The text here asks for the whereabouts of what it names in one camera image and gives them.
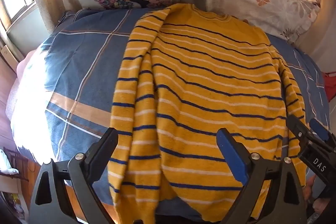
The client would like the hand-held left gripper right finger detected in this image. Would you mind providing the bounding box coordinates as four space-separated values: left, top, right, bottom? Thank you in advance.
216 127 307 224

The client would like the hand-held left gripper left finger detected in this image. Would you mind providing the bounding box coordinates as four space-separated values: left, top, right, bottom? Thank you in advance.
28 127 119 224

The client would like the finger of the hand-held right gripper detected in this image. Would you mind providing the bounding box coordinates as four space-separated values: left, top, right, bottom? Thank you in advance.
309 118 336 153
286 114 314 147

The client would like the yellow striped sweater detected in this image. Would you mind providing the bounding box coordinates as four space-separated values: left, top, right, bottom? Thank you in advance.
108 3 307 224

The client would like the person's right hand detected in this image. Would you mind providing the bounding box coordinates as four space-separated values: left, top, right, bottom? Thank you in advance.
303 175 327 214

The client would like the red cloth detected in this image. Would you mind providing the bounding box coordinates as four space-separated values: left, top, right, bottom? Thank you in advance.
322 71 336 103

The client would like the blue plaid bed sheet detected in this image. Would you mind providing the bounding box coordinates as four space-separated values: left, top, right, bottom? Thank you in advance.
10 7 332 224

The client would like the dark wooden chair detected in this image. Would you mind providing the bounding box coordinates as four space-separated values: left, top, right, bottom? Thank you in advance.
0 147 36 188

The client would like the pale mattress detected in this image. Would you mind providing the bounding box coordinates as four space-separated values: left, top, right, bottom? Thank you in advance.
7 51 54 164

